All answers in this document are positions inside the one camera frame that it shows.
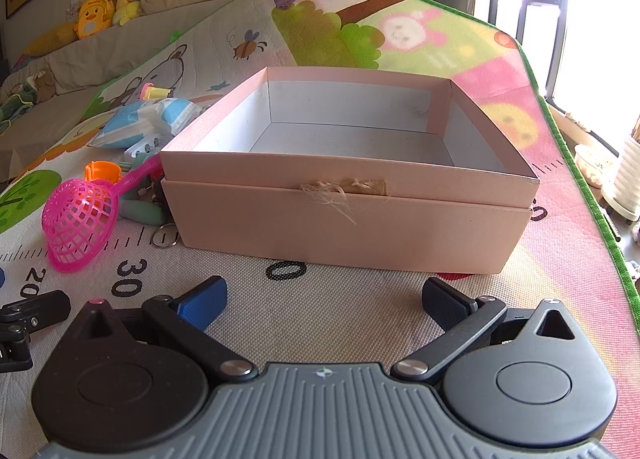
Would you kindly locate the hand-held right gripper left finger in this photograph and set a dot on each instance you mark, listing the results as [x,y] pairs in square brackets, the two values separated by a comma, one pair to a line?
[202,306]

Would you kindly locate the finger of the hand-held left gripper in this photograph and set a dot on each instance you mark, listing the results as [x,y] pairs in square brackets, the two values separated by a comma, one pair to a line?
[45,306]

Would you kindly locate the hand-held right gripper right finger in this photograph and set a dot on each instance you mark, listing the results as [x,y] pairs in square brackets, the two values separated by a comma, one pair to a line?
[445,309]

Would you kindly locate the pink plastic strainer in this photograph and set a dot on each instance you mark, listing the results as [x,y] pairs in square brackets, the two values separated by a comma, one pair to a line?
[80,224]

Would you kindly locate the teal plastic toy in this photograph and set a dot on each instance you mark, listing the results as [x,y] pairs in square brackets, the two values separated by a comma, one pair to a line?
[142,211]

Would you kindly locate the pink cardboard box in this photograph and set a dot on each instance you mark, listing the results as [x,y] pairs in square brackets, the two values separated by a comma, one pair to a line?
[350,229]

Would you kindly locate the cartoon printed play mat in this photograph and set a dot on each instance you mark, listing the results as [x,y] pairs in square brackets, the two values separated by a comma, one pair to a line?
[325,309]

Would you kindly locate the white battery charger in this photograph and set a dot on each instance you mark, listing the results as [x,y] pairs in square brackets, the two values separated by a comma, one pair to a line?
[142,149]

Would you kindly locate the blue white tissue pack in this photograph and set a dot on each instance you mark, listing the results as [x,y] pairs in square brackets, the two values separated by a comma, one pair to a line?
[145,119]

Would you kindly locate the green cloth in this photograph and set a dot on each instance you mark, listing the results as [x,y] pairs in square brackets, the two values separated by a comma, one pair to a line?
[15,104]

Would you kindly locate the white bowl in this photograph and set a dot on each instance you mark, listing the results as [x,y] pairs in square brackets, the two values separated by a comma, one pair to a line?
[592,166]

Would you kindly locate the yellow pink spool toy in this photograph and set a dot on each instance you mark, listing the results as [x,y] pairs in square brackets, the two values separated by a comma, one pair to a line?
[154,92]

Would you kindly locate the brown plush toy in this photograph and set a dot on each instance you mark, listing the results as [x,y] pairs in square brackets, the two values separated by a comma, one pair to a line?
[42,84]

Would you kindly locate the white ribbed container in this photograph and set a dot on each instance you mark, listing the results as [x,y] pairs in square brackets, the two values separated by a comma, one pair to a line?
[627,179]

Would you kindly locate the beige sofa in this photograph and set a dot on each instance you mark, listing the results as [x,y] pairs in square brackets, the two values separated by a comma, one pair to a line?
[75,74]

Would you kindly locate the long yellow plush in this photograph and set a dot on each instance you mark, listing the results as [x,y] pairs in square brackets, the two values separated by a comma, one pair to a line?
[50,38]

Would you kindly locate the yellow duck plush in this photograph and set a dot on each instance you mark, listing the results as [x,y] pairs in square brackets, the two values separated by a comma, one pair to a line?
[94,16]

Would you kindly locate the small yellow plush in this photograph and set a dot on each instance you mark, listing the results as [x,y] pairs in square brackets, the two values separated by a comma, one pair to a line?
[122,1]

